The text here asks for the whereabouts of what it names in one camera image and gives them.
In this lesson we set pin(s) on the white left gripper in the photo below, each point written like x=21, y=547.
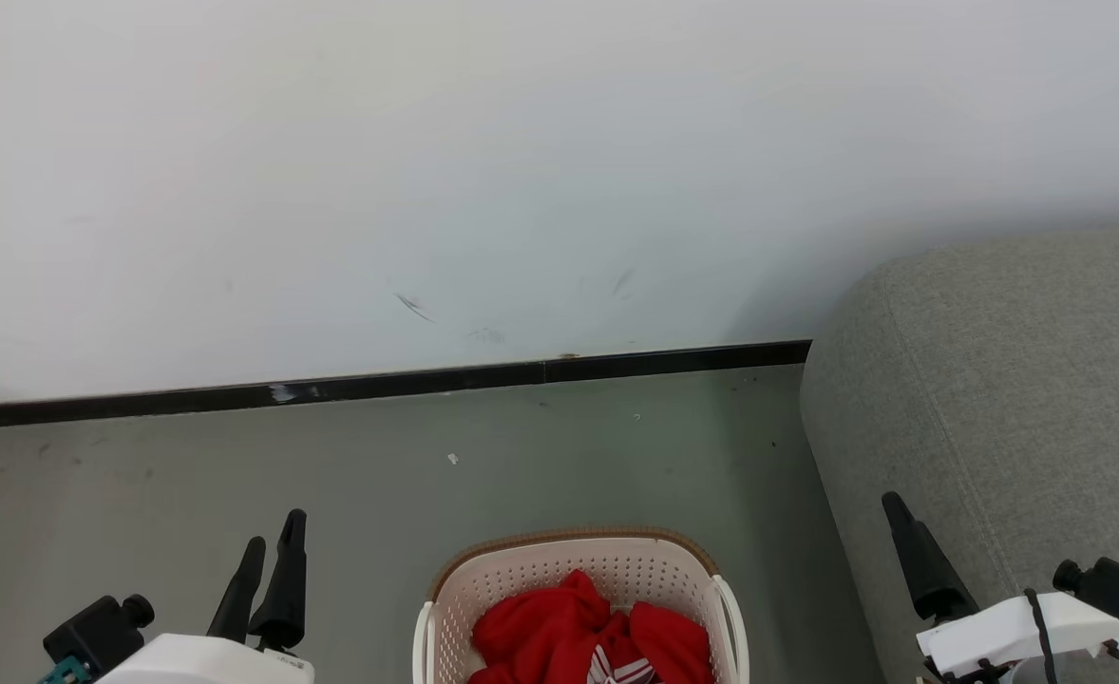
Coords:
x=208, y=665

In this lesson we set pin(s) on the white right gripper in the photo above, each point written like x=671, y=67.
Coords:
x=1006, y=632

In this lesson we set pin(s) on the red garment wide white stripe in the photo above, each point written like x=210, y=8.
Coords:
x=540, y=627

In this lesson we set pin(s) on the grey fabric sofa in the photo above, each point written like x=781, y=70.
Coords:
x=1015, y=380

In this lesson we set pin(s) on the cream perforated laundry basket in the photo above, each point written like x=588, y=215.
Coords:
x=521, y=575

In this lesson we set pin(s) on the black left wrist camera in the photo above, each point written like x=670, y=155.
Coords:
x=94, y=635

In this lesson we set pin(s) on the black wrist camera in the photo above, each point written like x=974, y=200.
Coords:
x=94, y=635
x=1115, y=587

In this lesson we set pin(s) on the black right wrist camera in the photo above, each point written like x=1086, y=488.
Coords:
x=1115, y=587

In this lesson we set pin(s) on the teal left camera connector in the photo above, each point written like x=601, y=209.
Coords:
x=64, y=673

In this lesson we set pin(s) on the black wall baseboard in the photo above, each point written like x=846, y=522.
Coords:
x=379, y=385

